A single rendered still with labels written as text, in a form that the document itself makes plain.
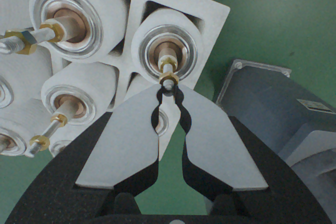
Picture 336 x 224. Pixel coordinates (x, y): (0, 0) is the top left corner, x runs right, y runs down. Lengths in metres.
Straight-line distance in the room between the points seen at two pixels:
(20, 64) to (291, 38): 0.61
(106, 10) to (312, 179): 0.35
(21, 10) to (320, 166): 0.45
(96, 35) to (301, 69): 0.58
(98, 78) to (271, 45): 0.46
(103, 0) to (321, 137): 0.33
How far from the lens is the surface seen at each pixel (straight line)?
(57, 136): 0.35
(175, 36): 0.20
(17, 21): 0.29
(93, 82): 0.27
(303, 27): 0.58
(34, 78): 0.33
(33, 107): 0.41
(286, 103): 0.37
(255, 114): 0.39
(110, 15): 0.22
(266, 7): 0.51
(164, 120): 0.26
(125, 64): 0.30
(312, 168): 0.32
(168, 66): 0.16
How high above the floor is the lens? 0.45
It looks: 57 degrees down
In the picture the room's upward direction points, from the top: 179 degrees clockwise
